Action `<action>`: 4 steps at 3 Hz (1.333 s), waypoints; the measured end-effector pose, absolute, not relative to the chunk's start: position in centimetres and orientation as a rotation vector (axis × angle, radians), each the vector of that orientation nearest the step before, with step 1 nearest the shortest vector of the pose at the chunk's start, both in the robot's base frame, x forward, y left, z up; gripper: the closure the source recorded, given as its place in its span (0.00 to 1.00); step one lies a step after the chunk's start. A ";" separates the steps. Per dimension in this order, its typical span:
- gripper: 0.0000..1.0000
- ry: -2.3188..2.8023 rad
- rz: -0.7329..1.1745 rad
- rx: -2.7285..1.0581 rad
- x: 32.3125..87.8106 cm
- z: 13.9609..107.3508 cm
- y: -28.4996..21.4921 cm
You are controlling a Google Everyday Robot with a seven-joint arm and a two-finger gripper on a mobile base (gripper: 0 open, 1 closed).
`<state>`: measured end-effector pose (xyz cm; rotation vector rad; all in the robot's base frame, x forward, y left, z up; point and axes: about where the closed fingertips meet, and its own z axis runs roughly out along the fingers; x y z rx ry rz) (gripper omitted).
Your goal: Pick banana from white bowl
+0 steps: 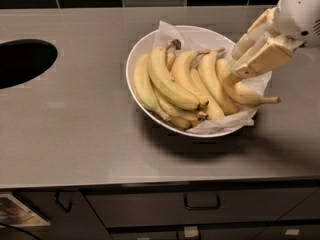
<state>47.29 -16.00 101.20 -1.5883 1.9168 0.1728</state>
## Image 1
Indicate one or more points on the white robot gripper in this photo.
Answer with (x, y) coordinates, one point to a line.
(297, 13)

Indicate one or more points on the large front yellow banana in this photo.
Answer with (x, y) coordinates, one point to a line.
(163, 81)

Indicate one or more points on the lower yellow banana underneath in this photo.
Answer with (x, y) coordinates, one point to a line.
(174, 111)

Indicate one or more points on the small bottom yellow banana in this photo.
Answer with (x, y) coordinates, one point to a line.
(180, 123)

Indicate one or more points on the white oval bowl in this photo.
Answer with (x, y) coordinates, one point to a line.
(143, 46)

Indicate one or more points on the white crumpled paper liner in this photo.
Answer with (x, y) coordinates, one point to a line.
(197, 38)

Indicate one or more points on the white label right drawer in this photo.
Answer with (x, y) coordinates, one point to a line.
(292, 232)

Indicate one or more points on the white label on drawer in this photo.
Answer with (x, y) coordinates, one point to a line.
(191, 232)

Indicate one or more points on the grey drawer front middle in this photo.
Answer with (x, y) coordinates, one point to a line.
(162, 209)

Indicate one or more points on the round black sink opening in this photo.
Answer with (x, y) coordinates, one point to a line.
(23, 60)

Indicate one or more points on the grey cabinet door left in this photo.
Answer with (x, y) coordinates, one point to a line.
(80, 224)

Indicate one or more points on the picture paper bottom left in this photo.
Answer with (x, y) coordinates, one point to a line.
(16, 213)

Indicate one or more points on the black drawer handle middle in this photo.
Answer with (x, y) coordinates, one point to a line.
(197, 201)

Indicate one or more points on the black cabinet handle left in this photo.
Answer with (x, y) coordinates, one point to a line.
(65, 206)

